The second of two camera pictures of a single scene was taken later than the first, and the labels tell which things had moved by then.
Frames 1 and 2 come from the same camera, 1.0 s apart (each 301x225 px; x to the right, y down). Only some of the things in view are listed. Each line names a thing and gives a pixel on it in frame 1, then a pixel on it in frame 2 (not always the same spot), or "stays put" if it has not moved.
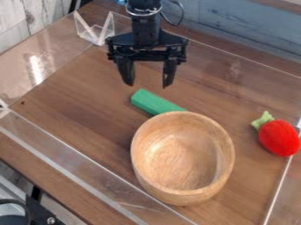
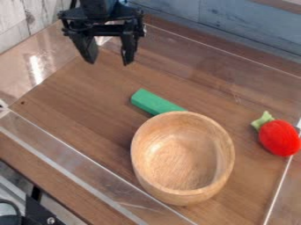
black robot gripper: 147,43 -> 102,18
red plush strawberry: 277,134 stays put
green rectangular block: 150,102 stays put
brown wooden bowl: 182,156 stays put
